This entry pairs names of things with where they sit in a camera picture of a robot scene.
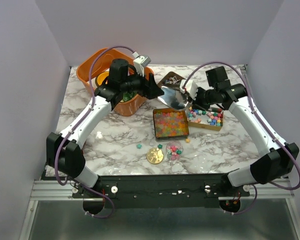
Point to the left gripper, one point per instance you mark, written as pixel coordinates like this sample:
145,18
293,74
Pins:
149,88

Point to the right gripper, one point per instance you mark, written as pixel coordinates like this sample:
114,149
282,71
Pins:
196,102

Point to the steel scoop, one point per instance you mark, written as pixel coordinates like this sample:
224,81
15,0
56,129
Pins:
174,99

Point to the gold tin of pastel candies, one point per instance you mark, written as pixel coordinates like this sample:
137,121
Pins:
211,119

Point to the gold tin of translucent candies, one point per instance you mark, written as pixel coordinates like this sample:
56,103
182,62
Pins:
169,124

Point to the clear glass jar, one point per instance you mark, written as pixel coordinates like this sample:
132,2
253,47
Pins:
174,150

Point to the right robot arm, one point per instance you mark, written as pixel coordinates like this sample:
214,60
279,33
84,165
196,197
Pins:
277,156

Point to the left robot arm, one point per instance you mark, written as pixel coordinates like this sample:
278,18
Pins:
64,149

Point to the tin of lollipops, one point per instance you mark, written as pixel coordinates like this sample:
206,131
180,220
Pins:
171,80

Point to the green bowl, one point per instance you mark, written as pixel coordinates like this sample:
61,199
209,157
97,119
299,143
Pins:
127,96

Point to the orange-lined dark bowl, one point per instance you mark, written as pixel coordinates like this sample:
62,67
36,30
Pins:
100,78

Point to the gold jar lid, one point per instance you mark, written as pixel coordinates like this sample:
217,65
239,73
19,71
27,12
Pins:
155,156

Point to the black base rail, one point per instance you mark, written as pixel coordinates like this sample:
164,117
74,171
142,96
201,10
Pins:
167,191

